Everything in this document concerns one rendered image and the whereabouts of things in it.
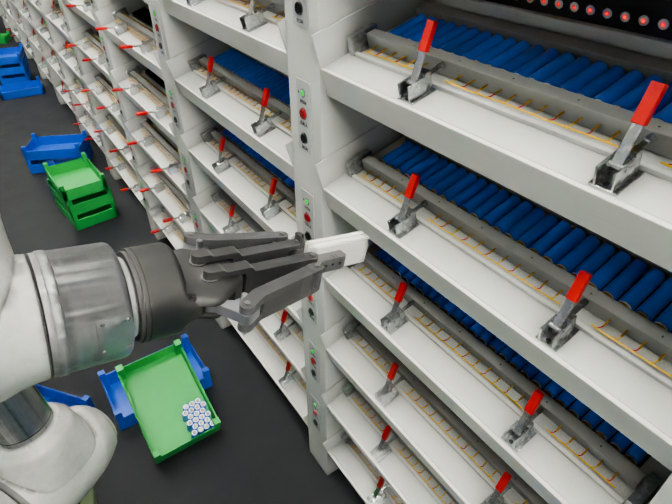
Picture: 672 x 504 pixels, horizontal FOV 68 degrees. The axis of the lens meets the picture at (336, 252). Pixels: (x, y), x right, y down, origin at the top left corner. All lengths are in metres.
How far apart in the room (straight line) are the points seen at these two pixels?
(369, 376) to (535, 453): 0.41
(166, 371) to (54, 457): 0.66
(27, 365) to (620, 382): 0.54
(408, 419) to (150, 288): 0.71
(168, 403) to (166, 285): 1.32
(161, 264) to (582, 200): 0.37
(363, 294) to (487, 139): 0.46
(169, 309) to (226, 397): 1.36
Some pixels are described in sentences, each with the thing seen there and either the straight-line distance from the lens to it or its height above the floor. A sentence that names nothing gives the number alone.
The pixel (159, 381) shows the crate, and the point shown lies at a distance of 1.72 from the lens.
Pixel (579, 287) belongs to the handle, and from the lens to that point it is 0.60.
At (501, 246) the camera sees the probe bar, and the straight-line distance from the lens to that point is 0.69.
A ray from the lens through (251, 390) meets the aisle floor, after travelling 1.74.
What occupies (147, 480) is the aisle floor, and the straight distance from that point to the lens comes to 1.64.
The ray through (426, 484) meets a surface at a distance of 1.17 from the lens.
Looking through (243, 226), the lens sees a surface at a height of 0.55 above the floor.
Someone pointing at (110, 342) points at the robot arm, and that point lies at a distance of 0.39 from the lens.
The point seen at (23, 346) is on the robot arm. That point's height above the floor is 1.13.
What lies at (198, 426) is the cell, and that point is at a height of 0.06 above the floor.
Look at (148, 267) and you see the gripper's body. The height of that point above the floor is 1.13.
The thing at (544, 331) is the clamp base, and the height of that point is 0.95.
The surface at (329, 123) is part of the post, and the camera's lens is 0.83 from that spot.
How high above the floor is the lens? 1.36
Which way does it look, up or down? 37 degrees down
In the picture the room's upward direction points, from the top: straight up
